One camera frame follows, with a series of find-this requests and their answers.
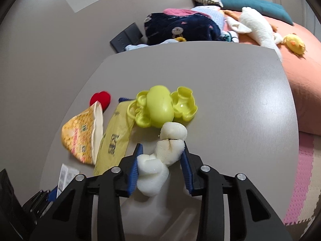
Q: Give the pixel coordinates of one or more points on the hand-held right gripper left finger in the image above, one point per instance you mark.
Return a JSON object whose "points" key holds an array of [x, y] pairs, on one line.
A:
{"points": [[133, 175]]}

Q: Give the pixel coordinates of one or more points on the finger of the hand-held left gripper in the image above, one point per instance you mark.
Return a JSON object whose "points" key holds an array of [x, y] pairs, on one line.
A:
{"points": [[53, 193], [35, 203]]}

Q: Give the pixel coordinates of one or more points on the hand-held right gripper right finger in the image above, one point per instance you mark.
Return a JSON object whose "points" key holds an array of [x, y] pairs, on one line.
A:
{"points": [[187, 173]]}

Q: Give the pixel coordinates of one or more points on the white foam toy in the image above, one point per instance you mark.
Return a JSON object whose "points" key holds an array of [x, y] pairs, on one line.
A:
{"points": [[150, 175]]}

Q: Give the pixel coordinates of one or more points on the long white carton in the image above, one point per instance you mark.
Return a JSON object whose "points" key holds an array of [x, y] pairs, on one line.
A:
{"points": [[65, 178]]}

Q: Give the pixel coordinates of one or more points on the pale yellow packet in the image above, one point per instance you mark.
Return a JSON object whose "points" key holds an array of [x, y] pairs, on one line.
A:
{"points": [[112, 140]]}

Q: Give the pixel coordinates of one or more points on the yellow dotted snack bag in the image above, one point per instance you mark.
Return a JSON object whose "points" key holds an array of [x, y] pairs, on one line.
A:
{"points": [[77, 130]]}

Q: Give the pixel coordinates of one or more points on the yellow-green plastic toy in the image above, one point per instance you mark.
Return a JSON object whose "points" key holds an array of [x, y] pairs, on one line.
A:
{"points": [[160, 105]]}

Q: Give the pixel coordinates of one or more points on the red heart toy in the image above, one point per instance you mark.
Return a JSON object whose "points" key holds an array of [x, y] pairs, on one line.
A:
{"points": [[100, 99]]}

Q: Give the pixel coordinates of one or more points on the foam floor mat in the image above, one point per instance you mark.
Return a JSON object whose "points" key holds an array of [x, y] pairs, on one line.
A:
{"points": [[301, 180]]}

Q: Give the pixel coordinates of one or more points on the light blue white cloth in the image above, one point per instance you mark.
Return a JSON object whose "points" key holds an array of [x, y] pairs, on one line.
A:
{"points": [[135, 47]]}

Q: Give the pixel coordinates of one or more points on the small yellow item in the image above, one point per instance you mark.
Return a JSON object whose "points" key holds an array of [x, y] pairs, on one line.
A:
{"points": [[181, 39]]}

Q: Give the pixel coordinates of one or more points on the black white sock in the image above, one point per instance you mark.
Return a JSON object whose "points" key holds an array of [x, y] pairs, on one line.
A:
{"points": [[230, 37]]}

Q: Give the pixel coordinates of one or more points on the navy printed blanket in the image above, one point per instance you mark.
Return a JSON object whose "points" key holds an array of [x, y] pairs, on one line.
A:
{"points": [[180, 27]]}

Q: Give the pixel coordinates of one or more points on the bed with orange sheet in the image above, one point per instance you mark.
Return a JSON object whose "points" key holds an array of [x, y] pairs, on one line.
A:
{"points": [[306, 85]]}

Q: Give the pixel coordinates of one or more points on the white goose plush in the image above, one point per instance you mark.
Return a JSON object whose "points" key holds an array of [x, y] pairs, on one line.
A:
{"points": [[258, 30]]}

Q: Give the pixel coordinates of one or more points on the white blue dotted cloth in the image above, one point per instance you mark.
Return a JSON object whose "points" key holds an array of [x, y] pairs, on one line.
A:
{"points": [[213, 13]]}

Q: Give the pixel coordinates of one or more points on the pink cloth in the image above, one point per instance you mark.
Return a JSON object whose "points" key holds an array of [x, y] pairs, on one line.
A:
{"points": [[175, 11]]}

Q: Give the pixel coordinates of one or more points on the yellow chick plush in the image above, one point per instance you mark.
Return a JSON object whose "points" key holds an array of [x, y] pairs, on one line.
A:
{"points": [[294, 42]]}

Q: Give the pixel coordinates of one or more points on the teal cushion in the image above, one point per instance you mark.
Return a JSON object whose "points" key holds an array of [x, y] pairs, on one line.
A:
{"points": [[255, 6]]}

